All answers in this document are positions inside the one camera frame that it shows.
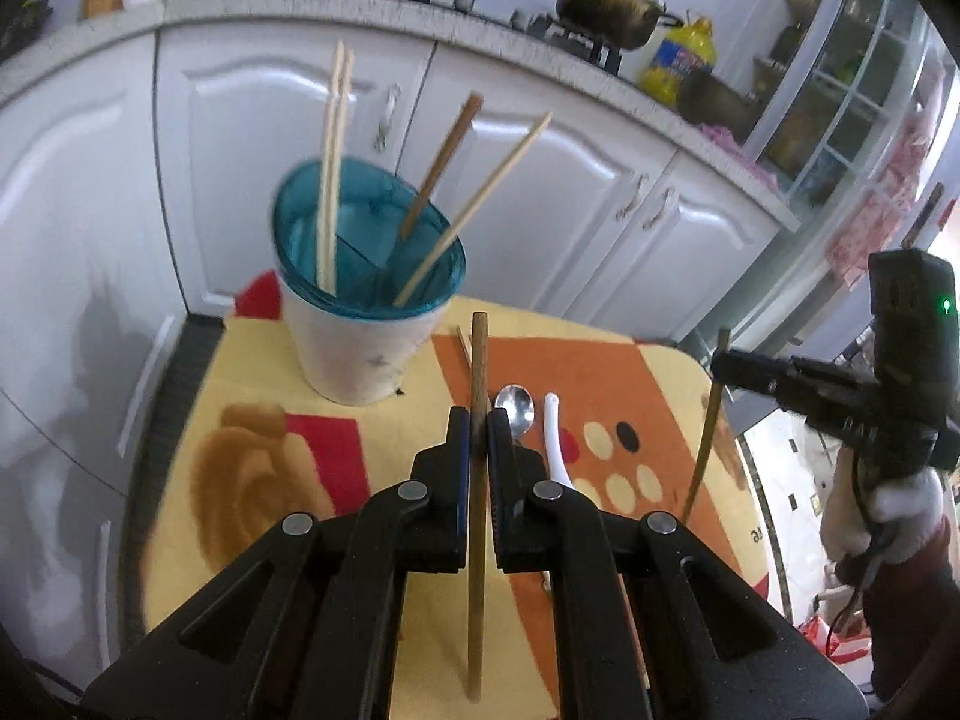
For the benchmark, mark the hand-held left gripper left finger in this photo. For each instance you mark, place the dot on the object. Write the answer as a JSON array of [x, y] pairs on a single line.
[[460, 465]]

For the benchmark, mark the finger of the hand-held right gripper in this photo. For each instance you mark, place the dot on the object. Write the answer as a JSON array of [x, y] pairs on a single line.
[[750, 373]]

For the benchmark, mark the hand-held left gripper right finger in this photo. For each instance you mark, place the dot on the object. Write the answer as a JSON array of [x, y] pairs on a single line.
[[498, 465]]

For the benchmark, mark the white utensil holder teal rim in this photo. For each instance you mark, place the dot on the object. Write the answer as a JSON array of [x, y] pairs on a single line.
[[352, 352]]

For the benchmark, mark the light wooden chopstick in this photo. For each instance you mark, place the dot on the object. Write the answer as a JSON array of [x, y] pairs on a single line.
[[341, 165], [464, 349], [480, 195], [328, 165]]

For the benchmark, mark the person's right hand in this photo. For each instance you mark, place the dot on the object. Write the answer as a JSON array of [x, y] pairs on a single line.
[[907, 510]]

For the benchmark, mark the metal spoon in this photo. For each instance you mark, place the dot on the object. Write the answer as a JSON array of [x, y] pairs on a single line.
[[514, 409]]

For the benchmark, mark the white ceramic spoon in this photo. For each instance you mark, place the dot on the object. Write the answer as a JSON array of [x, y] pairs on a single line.
[[555, 435]]

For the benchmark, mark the white cabinet door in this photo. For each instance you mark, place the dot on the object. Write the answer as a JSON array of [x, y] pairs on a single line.
[[570, 187], [75, 240], [247, 105], [705, 270]]

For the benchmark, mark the yellow orange printed blanket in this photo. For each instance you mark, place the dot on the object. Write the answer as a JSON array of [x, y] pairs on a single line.
[[247, 465]]

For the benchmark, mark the pink cloth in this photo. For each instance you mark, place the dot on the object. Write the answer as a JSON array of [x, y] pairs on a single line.
[[739, 154]]

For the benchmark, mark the dark metal bowl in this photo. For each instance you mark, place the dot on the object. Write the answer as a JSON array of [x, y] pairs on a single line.
[[716, 105]]

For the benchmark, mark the red plastic bag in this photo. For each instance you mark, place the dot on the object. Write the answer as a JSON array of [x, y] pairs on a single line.
[[836, 637]]

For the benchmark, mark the glass door cabinet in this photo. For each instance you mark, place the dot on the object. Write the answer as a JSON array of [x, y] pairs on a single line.
[[840, 75]]

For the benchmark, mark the yellow cooking oil bottle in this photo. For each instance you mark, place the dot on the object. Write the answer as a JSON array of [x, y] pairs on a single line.
[[679, 60]]

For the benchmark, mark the dark pot with glass lid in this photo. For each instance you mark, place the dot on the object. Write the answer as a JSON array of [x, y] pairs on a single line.
[[607, 4]]

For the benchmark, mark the speckled stone countertop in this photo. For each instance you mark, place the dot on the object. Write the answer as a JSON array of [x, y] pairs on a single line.
[[225, 11]]

